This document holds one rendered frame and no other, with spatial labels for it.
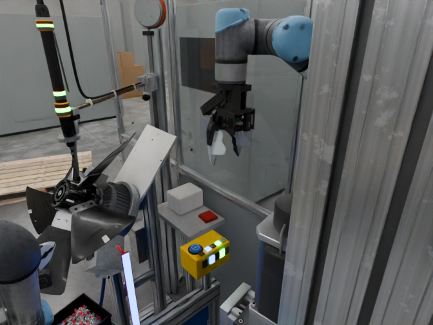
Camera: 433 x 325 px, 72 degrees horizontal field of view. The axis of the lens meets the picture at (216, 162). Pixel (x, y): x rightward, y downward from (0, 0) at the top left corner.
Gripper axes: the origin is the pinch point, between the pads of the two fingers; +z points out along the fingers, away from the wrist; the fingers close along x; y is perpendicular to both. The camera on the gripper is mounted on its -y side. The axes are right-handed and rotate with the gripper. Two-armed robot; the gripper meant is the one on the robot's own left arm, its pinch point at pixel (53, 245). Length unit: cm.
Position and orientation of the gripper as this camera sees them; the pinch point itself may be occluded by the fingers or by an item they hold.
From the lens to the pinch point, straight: 108.2
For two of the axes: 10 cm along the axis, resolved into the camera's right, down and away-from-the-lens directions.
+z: 2.1, -4.0, 9.0
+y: -9.7, 0.1, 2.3
